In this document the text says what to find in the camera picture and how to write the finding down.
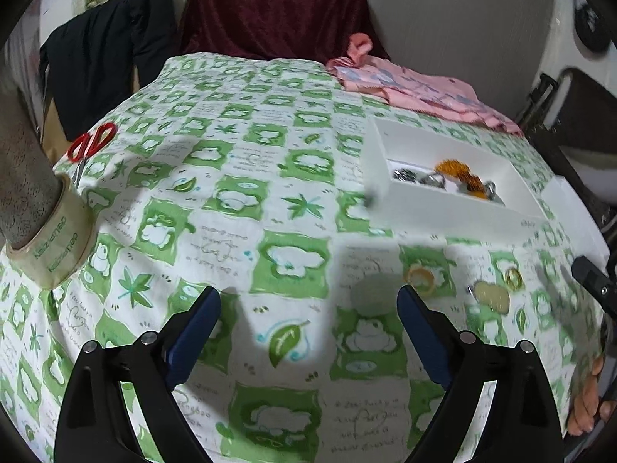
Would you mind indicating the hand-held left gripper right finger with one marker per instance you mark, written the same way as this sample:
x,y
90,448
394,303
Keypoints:
x,y
424,328

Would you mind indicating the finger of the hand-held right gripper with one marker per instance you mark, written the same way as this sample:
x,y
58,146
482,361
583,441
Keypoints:
x,y
595,284

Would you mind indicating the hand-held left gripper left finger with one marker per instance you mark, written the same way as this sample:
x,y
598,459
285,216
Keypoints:
x,y
193,333

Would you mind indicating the pale green jade pendant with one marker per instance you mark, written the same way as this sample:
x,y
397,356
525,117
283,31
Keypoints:
x,y
371,292

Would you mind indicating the white cardboard box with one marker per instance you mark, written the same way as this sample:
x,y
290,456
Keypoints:
x,y
434,212

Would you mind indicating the white box lid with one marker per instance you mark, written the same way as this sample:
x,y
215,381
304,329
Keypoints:
x,y
573,212

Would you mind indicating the person's foot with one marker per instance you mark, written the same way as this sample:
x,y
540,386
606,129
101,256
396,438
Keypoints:
x,y
585,405

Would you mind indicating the green printed tablecloth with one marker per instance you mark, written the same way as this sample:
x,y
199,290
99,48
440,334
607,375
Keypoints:
x,y
241,202

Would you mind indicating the clear tape roll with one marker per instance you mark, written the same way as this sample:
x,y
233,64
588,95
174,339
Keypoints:
x,y
58,251

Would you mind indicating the black folding chair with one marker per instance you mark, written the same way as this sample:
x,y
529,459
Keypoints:
x,y
588,120

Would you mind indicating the metal bottle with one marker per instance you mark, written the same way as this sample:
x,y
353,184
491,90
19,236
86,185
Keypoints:
x,y
24,178

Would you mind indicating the pink garment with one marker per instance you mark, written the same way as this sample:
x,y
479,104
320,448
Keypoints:
x,y
424,91

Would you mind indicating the black jacket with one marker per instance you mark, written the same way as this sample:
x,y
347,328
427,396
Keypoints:
x,y
106,48

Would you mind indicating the maroon velvet cloth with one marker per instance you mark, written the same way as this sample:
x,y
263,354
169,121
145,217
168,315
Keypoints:
x,y
274,9

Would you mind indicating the black round wall ornament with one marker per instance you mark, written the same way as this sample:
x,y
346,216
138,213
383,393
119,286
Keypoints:
x,y
593,26

